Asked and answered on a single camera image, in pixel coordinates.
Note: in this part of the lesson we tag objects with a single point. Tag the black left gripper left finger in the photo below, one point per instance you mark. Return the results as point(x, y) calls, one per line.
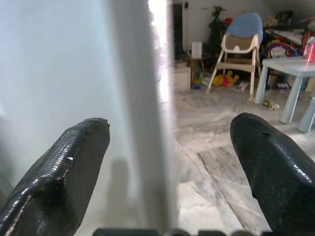
point(54, 177)

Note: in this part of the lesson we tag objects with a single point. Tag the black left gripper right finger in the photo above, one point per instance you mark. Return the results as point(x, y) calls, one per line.
point(278, 172)

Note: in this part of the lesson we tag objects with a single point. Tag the white mini fridge body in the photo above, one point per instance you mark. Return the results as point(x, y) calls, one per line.
point(61, 68)

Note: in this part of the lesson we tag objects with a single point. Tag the small floor toy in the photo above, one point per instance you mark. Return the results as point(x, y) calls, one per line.
point(269, 104)

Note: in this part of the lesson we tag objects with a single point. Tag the yellow plastic toy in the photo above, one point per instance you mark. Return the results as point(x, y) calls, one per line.
point(227, 79)

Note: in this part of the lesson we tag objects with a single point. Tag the light blue kids table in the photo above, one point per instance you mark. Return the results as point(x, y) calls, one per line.
point(283, 64)

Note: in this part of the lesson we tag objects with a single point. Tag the cream baby high chair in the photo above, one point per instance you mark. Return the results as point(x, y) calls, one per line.
point(235, 66)

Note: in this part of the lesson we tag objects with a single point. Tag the colourful round toy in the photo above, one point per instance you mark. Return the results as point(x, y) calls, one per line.
point(280, 50)

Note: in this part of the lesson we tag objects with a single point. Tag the pink bottle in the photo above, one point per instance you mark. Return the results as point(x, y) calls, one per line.
point(310, 50)

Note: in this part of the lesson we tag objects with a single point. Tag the white storage crate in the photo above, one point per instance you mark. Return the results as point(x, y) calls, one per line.
point(182, 78)

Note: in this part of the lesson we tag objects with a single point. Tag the blue cloth on high chair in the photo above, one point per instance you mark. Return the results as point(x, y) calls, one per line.
point(243, 23)

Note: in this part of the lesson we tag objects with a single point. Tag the dark green artificial tree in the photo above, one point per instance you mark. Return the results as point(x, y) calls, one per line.
point(216, 29)

